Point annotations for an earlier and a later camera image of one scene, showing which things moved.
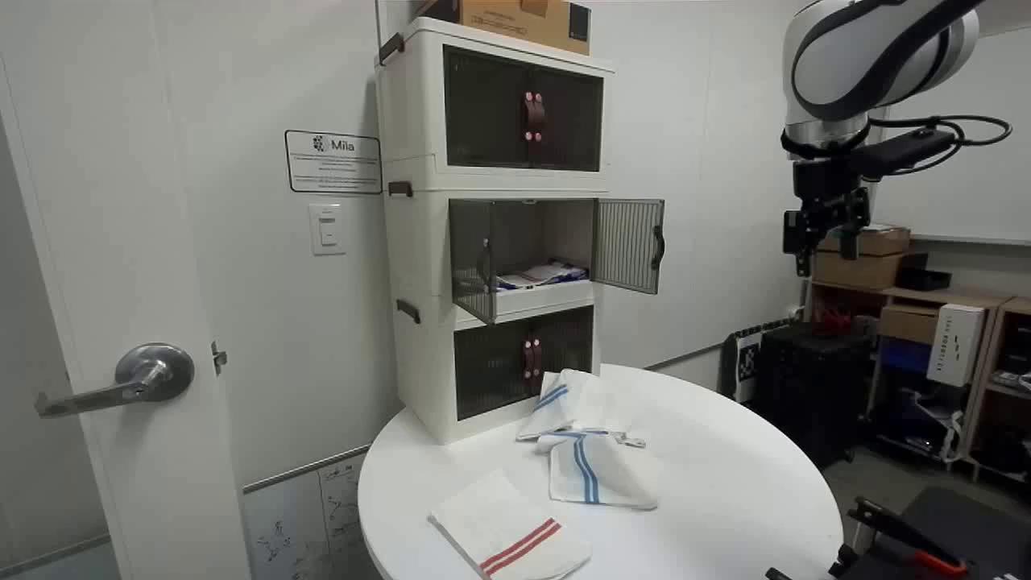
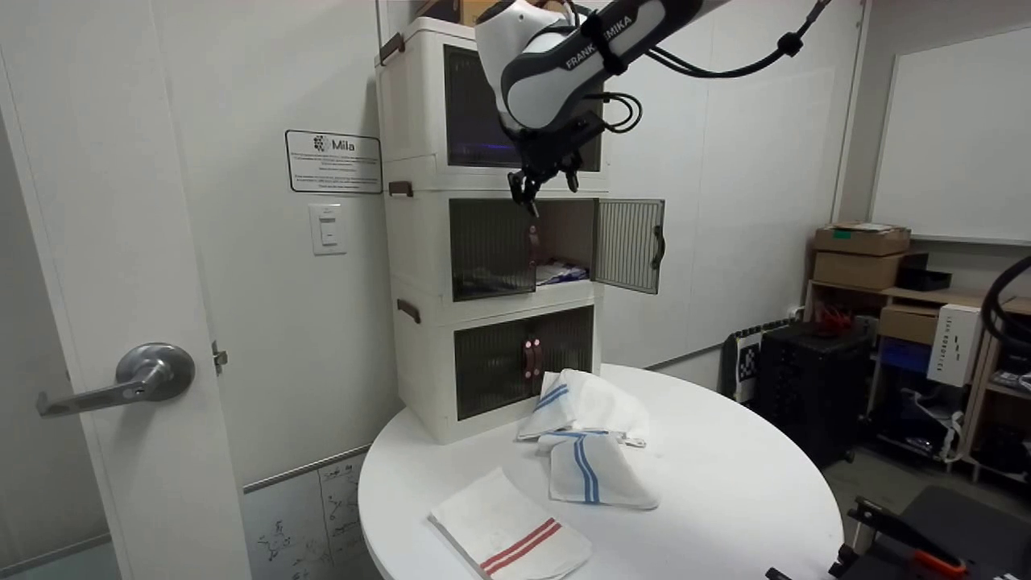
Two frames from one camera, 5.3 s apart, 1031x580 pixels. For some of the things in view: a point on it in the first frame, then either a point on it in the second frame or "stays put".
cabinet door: [630, 243] stays put
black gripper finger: [795, 239] -> [522, 184]
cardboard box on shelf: [871, 268] stays put
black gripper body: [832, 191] -> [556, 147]
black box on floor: [815, 380] stays put
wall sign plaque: [332, 161] stays put
